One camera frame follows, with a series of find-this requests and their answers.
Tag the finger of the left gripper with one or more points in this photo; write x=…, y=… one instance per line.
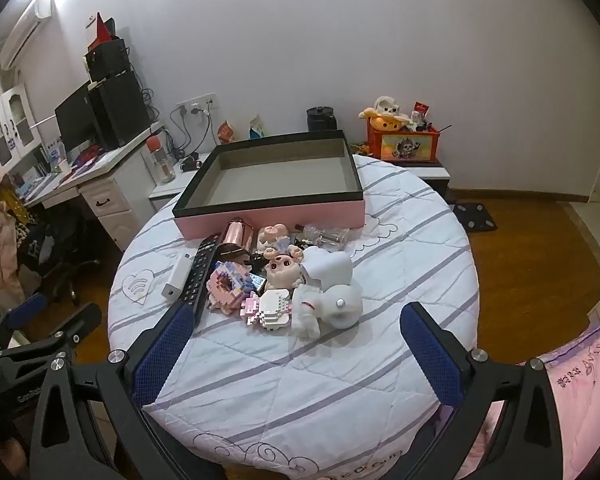
x=63, y=338
x=17, y=317

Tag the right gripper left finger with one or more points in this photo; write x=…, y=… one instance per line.
x=66, y=443

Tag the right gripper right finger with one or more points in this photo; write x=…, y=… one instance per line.
x=526, y=442

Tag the black tv remote control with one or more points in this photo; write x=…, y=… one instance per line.
x=195, y=292

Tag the pink donut brick model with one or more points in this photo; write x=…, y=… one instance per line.
x=230, y=284

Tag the rose gold metal cup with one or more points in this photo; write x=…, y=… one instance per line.
x=236, y=240

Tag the white pink brick model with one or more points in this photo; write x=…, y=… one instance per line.
x=271, y=311

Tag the pink pig doll figurine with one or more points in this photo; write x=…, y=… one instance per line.
x=283, y=270

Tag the pink winged doll figurine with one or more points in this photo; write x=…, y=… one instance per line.
x=276, y=237

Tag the pink bed sheet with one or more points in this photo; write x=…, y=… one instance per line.
x=574, y=374

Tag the white desk with drawers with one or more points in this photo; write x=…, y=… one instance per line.
x=116, y=188

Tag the red-cap glass bottle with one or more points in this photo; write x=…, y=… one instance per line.
x=163, y=167

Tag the white glass-door cabinet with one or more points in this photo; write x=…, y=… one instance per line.
x=18, y=135

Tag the black computer monitor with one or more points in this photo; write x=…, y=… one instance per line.
x=75, y=119

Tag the black computer tower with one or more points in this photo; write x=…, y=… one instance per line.
x=119, y=111

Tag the orange snack bag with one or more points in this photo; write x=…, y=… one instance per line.
x=226, y=133

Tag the black floor scale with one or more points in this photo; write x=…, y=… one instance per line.
x=474, y=217

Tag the blue white snack bag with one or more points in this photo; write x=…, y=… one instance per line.
x=257, y=128

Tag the black box on tower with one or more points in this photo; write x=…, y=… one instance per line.
x=108, y=59

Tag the pink black-rimmed storage box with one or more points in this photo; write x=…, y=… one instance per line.
x=295, y=178

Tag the black electric kettle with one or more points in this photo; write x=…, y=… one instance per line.
x=321, y=118

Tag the white air conditioner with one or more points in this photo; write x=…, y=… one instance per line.
x=36, y=15

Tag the orange cartoon toy crate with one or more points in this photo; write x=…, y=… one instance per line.
x=391, y=144

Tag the white plush toy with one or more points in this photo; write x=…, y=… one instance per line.
x=385, y=115

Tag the wall power socket strip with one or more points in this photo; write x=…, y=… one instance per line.
x=200, y=104

